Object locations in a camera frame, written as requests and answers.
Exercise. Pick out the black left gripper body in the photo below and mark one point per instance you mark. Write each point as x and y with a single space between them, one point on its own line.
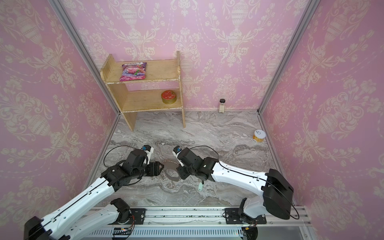
154 168

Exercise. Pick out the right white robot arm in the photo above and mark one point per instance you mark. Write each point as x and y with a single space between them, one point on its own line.
274 194

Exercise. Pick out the white perforated cable tray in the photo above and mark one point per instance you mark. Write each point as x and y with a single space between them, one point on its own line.
217 232

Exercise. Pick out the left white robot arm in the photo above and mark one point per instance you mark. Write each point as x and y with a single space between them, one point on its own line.
69 223

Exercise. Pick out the aluminium corner post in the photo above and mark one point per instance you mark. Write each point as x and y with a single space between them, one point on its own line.
290 50
71 30

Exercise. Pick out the orange fruit can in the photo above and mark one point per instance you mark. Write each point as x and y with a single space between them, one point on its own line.
259 136

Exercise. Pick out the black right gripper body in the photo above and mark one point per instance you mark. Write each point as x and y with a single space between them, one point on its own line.
182 171

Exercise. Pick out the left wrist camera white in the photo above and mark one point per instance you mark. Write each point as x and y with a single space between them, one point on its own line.
142 156

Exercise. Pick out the red gold round tin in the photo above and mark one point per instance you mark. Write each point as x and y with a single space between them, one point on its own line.
169 97

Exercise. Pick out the pink snack bag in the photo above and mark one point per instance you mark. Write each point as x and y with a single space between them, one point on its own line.
133 71

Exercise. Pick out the spice jar black lid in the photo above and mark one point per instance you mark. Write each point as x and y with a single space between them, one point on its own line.
222 106

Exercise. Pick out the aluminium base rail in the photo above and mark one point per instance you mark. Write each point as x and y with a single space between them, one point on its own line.
211 216

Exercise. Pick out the wooden two-tier shelf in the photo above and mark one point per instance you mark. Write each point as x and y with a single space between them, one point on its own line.
130 103

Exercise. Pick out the aluminium corner post left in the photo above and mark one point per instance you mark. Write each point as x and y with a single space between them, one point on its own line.
71 30

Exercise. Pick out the aluminium corner post right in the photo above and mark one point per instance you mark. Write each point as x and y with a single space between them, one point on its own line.
290 50

